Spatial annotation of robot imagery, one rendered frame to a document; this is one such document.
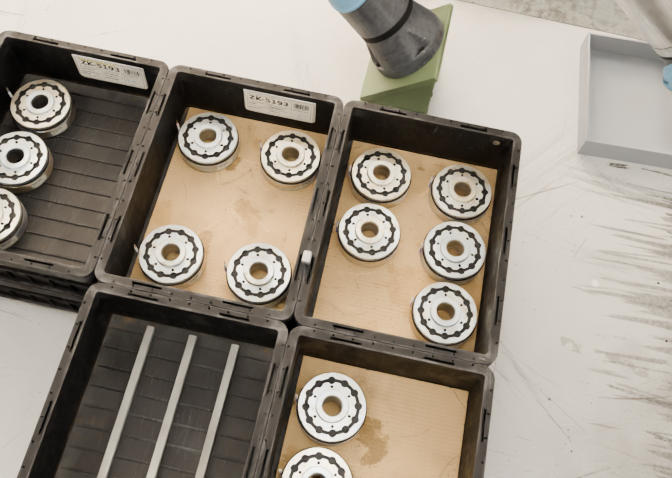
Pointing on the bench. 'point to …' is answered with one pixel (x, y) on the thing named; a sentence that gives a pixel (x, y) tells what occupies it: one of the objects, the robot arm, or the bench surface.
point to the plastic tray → (623, 102)
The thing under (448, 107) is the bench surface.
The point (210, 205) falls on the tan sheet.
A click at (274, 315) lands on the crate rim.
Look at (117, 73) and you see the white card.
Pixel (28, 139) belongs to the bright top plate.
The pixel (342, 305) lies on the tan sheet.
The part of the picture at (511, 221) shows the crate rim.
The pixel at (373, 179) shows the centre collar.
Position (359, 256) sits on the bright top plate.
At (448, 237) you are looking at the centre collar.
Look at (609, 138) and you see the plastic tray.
